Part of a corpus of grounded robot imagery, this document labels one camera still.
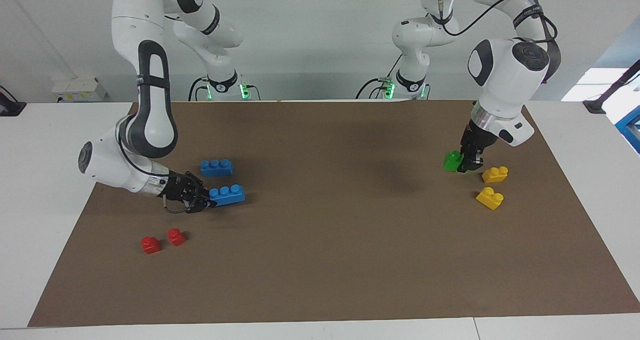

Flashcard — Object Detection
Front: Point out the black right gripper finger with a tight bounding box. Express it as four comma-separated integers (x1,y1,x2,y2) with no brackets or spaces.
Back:
186,172,215,202
184,200,219,215

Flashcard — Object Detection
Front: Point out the white power socket box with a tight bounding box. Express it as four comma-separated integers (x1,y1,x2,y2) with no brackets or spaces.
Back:
51,77,108,103

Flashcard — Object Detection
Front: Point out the green two-stud brick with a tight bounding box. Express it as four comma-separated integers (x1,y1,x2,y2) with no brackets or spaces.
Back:
443,150,464,172

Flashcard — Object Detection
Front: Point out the yellow two-stud brick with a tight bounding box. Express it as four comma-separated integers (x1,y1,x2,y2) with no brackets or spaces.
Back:
481,166,509,184
475,186,505,211

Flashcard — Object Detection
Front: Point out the black table clamp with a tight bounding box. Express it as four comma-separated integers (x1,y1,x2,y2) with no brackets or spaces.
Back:
0,85,27,117

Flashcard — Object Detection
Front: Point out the black base cable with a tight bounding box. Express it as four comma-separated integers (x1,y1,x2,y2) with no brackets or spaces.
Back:
188,76,209,102
355,55,404,100

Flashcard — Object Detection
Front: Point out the blue metal frame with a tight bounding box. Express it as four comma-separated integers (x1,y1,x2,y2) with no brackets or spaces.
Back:
615,105,640,155

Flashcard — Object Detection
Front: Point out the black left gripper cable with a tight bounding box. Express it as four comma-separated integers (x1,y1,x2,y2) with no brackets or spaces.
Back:
436,0,559,44

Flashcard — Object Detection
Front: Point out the blue three-stud brick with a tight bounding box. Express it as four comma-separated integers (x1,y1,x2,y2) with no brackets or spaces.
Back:
208,184,246,207
200,158,234,177

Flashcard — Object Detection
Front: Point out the brown paper mat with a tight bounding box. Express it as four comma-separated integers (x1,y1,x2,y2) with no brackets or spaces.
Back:
27,99,640,328

